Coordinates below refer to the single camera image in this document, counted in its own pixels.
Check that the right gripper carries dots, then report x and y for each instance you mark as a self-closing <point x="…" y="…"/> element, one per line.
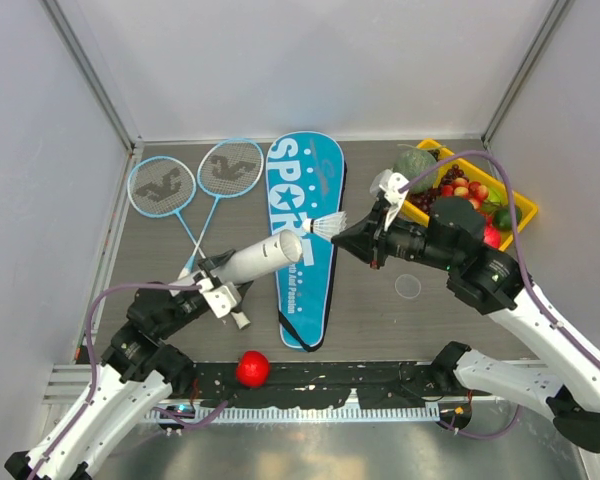
<point x="361" y="239"/>

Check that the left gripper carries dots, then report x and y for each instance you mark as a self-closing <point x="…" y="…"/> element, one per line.
<point x="213" y="262"/>

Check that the shuttlecock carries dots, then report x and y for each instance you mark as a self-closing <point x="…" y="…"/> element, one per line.
<point x="326" y="226"/>

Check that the white shuttlecock tube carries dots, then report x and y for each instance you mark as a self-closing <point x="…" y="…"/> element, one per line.
<point x="260" y="259"/>

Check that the clear tube lid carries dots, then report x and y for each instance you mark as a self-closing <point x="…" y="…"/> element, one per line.
<point x="408" y="286"/>

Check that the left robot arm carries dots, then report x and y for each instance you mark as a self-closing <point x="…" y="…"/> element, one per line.
<point x="138" y="370"/>

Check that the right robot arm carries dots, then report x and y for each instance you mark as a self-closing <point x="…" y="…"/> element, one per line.
<point x="492" y="282"/>

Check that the right blue badminton racket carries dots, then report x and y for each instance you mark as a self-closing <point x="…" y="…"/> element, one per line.
<point x="229" y="170"/>

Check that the blue badminton racket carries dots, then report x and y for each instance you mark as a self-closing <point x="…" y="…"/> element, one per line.
<point x="229" y="170"/>
<point x="160" y="187"/>

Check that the left blue badminton racket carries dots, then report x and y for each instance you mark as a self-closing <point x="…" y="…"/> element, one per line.
<point x="160" y="187"/>

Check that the dark grape bunch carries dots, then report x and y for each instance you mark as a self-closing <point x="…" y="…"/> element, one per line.
<point x="424" y="200"/>

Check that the blue racket bag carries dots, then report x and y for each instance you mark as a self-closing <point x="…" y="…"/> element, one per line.
<point x="305" y="175"/>

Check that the green melon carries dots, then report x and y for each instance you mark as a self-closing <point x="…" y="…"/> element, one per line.
<point x="411" y="163"/>

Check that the red ball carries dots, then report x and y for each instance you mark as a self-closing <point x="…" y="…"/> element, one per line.
<point x="253" y="369"/>

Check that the red cherry cluster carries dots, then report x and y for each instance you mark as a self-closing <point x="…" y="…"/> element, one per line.
<point x="478" y="194"/>

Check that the red apple in tray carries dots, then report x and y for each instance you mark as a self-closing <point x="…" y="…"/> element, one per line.
<point x="492" y="237"/>

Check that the green lime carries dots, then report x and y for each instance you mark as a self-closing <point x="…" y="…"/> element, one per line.
<point x="502" y="219"/>

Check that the yellow plastic tray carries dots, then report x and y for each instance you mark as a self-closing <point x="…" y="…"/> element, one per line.
<point x="528" y="208"/>

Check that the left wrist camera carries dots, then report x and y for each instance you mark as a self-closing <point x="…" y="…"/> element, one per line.
<point x="221" y="299"/>

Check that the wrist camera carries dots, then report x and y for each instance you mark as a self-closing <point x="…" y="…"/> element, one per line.
<point x="221" y="299"/>
<point x="391" y="187"/>

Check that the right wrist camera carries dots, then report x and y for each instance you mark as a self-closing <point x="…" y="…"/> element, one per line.
<point x="391" y="187"/>

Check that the black front rail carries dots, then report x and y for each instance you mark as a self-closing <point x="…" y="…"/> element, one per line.
<point x="320" y="385"/>

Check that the white cable duct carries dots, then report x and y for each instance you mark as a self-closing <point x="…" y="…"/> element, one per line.
<point x="349" y="413"/>

